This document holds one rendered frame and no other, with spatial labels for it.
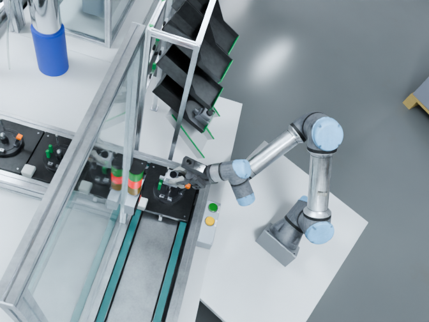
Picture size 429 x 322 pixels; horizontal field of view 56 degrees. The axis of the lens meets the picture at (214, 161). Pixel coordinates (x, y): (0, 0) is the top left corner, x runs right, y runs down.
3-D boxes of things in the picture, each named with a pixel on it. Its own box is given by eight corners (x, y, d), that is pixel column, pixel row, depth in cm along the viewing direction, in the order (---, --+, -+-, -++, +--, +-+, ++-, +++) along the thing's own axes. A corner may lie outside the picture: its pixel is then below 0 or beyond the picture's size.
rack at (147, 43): (188, 115, 222) (222, -12, 156) (171, 169, 202) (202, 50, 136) (151, 104, 221) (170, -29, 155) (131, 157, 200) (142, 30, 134)
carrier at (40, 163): (96, 148, 189) (96, 133, 178) (76, 191, 175) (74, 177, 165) (45, 133, 187) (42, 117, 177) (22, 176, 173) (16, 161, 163)
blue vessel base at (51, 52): (73, 61, 225) (69, 22, 203) (62, 80, 216) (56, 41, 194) (45, 52, 224) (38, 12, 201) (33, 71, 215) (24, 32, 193)
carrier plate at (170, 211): (198, 178, 192) (200, 176, 190) (187, 223, 179) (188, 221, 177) (150, 164, 190) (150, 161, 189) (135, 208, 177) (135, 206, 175)
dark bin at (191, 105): (212, 114, 184) (221, 107, 179) (201, 133, 177) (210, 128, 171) (165, 72, 175) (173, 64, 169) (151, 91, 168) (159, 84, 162)
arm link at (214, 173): (216, 174, 156) (220, 157, 161) (206, 175, 158) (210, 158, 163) (225, 184, 161) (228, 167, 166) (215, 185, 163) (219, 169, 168)
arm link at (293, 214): (301, 222, 193) (319, 200, 191) (311, 236, 181) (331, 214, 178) (282, 209, 190) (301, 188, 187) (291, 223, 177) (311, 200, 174)
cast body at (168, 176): (179, 179, 177) (182, 172, 171) (176, 188, 175) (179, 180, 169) (160, 174, 176) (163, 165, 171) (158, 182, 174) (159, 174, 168)
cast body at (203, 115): (208, 119, 181) (217, 113, 176) (204, 126, 179) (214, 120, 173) (194, 107, 179) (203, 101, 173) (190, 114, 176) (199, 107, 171)
